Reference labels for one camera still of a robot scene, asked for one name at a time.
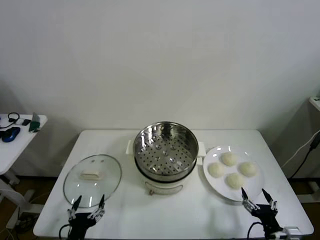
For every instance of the small white black device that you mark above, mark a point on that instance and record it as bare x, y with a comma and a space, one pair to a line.
22, 122

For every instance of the white side table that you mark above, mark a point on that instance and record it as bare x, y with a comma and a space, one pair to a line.
15, 150

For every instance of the round glass pot lid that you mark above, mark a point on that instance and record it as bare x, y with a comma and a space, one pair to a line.
105, 175

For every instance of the black headset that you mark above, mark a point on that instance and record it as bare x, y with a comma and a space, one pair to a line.
10, 120

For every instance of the white round plate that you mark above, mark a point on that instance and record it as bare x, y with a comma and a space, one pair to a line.
212, 185

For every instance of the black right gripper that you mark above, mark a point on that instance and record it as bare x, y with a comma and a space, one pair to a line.
265, 215

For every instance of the white electric cooker pot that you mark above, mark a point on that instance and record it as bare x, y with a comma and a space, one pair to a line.
165, 187

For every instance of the green and grey tool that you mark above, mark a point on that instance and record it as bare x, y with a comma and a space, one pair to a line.
34, 123

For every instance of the white shelf with label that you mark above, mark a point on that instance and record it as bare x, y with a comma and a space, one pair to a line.
315, 101

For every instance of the perforated steel steamer basket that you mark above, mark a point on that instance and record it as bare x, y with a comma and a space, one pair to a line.
150, 140

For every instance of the white steamed baozi bun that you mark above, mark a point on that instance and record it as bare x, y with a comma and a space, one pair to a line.
248, 169
229, 159
216, 170
235, 180

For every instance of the white table base frame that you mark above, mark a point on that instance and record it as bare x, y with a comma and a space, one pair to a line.
310, 192

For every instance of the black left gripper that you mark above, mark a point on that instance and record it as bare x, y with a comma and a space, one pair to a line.
78, 222

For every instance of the blue computer mouse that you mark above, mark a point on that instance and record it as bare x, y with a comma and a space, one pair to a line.
11, 133

